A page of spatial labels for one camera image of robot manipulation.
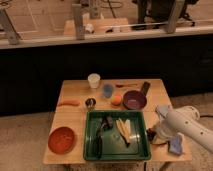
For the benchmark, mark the metal railing post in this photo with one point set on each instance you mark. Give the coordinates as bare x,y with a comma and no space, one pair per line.
11,34
174,16
78,22

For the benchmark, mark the green plastic tray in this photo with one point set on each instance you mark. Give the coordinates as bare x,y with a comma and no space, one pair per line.
114,147

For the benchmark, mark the metal railing post right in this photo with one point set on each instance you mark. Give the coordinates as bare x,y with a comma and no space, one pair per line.
174,16

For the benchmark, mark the blue sponge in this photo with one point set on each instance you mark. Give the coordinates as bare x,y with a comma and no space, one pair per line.
175,145

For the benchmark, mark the orange bowl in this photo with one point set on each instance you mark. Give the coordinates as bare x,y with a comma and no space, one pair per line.
62,140

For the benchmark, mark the metal railing post middle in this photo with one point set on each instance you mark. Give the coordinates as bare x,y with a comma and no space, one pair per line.
78,22

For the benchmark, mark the peeled banana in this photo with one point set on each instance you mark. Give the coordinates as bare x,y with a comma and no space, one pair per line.
124,132

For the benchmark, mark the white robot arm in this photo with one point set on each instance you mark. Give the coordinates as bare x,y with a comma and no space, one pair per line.
183,120

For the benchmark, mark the metal railing post left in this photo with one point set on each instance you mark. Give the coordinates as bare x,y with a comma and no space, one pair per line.
11,34

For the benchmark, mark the purple bowl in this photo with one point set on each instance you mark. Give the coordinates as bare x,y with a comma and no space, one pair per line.
134,100

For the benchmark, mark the wooden table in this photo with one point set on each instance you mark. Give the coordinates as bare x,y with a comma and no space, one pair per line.
75,116

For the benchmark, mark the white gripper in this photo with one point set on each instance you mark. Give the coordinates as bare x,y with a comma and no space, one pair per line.
163,133

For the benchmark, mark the dark spoon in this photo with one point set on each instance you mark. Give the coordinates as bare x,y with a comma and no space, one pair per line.
124,85

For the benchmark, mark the orange fruit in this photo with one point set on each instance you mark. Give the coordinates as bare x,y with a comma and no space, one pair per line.
116,100

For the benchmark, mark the white cup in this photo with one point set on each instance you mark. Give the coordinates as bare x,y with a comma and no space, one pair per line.
94,80

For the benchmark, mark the black utensil in tray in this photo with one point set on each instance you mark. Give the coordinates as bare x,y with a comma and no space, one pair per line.
106,124

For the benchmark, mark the small dark metal cup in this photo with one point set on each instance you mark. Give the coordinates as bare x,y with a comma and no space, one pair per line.
90,103

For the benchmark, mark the blue cup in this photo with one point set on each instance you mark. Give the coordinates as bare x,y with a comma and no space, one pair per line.
107,90

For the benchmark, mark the dark red grape bunch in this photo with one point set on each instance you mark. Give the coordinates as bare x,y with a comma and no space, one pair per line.
153,138

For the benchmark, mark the orange carrot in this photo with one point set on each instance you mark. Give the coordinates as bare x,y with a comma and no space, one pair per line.
69,102

